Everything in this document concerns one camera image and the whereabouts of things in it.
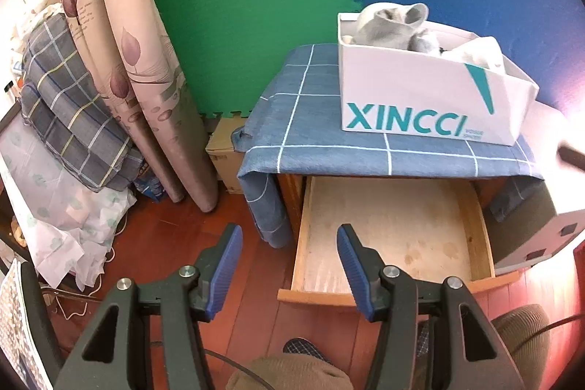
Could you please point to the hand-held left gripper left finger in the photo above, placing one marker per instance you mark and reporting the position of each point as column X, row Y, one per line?
column 224, row 275

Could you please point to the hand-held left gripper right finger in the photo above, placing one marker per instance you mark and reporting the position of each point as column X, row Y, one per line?
column 359, row 275

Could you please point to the wooden drawer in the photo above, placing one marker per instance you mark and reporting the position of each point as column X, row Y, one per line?
column 388, row 225

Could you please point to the white shoe box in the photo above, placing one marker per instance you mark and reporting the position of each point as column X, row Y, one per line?
column 402, row 97

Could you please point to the grey socks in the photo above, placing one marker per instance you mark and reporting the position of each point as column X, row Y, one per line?
column 384, row 27

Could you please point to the white ribbed-cuff underwear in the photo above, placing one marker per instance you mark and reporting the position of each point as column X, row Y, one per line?
column 480, row 52

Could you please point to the person's right plaid slipper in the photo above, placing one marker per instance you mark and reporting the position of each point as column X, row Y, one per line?
column 424, row 337

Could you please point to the person's plaid slipper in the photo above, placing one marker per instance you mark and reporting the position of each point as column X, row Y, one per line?
column 424, row 337
column 301, row 346

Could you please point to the person's left plaid slipper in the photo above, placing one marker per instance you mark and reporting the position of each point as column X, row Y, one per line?
column 301, row 346

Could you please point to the wooden nightstand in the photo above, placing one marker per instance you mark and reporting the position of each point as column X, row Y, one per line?
column 292, row 198

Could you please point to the brown cardboard box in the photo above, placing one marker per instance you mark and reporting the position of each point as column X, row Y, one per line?
column 224, row 161

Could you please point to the blue printed packet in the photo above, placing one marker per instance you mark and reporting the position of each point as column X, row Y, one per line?
column 148, row 186

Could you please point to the person's left leg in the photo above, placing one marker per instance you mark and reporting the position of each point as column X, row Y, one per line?
column 288, row 374

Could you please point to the blue checked cloth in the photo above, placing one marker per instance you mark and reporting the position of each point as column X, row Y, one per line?
column 320, row 120

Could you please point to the plastic-wrapped leaf print bedding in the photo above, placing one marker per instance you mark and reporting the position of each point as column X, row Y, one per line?
column 55, row 212

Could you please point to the patterned cushion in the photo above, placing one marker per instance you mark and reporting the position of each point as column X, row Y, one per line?
column 18, row 335

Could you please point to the floral beige rolled mattress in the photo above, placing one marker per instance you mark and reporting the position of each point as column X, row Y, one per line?
column 137, row 74

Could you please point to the grey plaid quilt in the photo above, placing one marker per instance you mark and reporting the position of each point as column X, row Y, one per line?
column 68, row 106

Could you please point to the black chair frame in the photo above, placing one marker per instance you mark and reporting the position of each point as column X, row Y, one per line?
column 39, row 317

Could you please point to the green foam wall mat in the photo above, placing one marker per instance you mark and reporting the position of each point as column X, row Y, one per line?
column 251, row 6

